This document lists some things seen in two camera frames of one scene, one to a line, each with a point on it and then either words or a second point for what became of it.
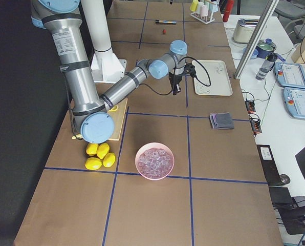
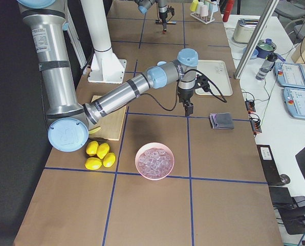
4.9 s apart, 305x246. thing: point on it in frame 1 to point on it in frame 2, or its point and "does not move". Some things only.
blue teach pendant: (291, 75) does not move
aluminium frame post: (256, 38) does not move
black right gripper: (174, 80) to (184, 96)
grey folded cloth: (222, 121) does not move
